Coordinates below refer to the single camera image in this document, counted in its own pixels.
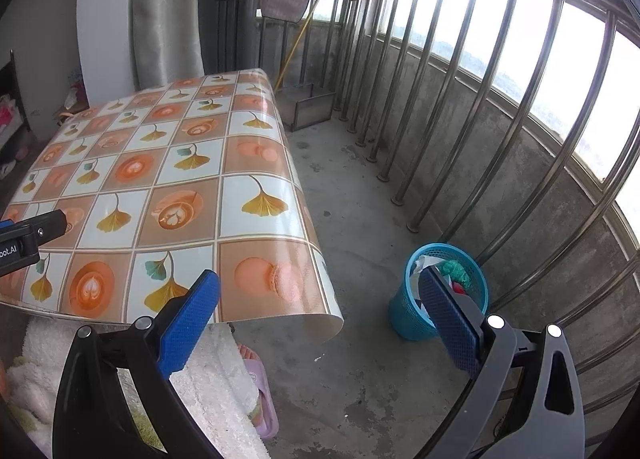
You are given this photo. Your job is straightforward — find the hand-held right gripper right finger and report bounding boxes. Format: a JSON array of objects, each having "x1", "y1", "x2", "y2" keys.
[{"x1": 417, "y1": 268, "x2": 586, "y2": 459}]

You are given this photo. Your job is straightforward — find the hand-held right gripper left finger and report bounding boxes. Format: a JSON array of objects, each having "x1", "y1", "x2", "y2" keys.
[{"x1": 52, "y1": 269, "x2": 222, "y2": 459}]

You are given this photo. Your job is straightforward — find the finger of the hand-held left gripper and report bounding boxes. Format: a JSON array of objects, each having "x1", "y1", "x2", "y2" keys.
[{"x1": 0, "y1": 209, "x2": 68, "y2": 246}]

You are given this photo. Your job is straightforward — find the blue mesh wastebasket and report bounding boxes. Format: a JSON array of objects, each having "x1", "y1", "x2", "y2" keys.
[{"x1": 389, "y1": 242, "x2": 490, "y2": 341}]

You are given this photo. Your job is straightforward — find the teal plastic bag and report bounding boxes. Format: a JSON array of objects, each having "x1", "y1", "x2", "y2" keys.
[{"x1": 440, "y1": 259, "x2": 481, "y2": 290}]

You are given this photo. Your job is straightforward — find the white fluffy blanket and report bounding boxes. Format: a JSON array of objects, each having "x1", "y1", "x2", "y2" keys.
[{"x1": 0, "y1": 316, "x2": 271, "y2": 459}]

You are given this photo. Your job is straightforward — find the pink slipper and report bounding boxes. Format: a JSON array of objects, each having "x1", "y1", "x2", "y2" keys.
[{"x1": 235, "y1": 343, "x2": 280, "y2": 440}]

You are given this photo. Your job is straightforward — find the ginkgo leaf patterned tablecloth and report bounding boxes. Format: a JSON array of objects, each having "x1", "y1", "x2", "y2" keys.
[{"x1": 0, "y1": 68, "x2": 346, "y2": 345}]

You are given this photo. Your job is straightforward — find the grey curtain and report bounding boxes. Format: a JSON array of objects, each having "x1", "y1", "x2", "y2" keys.
[{"x1": 131, "y1": 0, "x2": 205, "y2": 95}]

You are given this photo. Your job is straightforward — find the metal dustpan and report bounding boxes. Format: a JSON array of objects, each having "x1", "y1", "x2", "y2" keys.
[{"x1": 274, "y1": 83, "x2": 335, "y2": 131}]

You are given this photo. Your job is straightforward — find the steel balcony railing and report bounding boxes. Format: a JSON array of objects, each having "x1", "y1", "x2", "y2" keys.
[{"x1": 197, "y1": 0, "x2": 640, "y2": 445}]

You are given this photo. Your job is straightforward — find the dark grey cabinet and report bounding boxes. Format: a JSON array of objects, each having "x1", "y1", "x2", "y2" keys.
[{"x1": 197, "y1": 0, "x2": 261, "y2": 77}]

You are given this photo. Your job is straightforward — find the hanging pale cloth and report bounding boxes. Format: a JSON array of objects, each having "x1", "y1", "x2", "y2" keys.
[{"x1": 260, "y1": 0, "x2": 316, "y2": 22}]

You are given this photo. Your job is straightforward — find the yellow broom handle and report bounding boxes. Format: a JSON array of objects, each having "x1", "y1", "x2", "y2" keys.
[{"x1": 274, "y1": 0, "x2": 321, "y2": 90}]

